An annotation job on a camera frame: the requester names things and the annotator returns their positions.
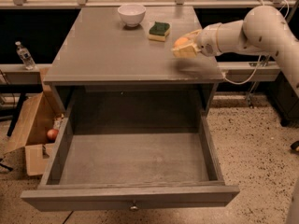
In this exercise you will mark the clear plastic water bottle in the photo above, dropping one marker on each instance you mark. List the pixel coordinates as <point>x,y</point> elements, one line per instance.
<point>25,56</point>

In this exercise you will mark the cardboard box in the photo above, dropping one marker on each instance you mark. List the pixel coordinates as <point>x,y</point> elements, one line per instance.
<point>38,115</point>

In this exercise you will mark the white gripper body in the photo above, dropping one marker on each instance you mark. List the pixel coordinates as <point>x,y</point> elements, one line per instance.
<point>206,41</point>

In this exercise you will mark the red apple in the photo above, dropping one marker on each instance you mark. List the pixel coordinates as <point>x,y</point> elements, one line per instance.
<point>52,134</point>

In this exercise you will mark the orange fruit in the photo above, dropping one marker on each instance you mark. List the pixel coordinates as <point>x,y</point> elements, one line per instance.
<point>181,41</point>

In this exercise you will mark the white ceramic bowl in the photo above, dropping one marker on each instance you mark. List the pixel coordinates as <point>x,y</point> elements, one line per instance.
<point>132,14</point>

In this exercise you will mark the grey cabinet counter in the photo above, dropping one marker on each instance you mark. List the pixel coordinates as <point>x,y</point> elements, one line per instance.
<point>100,36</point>

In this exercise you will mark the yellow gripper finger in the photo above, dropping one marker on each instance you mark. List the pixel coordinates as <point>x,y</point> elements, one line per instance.
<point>192,36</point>
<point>188,51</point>

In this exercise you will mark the green yellow sponge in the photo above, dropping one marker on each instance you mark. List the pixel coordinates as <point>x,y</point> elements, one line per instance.
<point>159,31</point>

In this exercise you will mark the grey open drawer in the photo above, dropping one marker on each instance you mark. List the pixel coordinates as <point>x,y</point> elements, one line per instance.
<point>151,148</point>

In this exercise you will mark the grey window ledge rail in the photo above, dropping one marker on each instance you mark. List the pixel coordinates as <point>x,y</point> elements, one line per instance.
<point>181,71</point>

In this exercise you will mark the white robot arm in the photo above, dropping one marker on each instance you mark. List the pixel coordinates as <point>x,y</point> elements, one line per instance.
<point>263,31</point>

